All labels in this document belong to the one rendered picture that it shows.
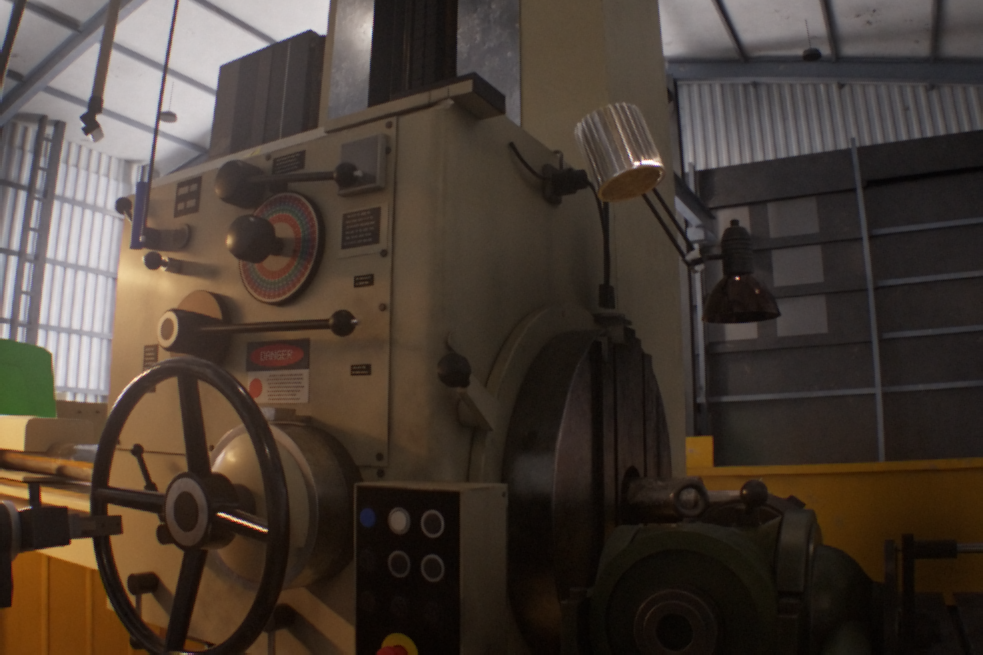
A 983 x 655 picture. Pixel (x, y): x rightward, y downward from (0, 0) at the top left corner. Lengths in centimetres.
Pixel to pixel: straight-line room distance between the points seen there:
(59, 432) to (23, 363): 268
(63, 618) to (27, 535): 292
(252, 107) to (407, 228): 148
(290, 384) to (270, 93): 143
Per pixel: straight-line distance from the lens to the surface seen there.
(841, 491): 322
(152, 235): 142
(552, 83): 178
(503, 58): 188
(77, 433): 249
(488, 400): 96
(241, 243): 110
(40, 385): 515
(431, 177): 102
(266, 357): 116
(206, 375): 89
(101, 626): 401
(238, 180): 120
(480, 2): 200
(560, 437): 101
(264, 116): 237
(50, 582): 382
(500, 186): 114
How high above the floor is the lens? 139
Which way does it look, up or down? 11 degrees up
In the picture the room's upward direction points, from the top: straight up
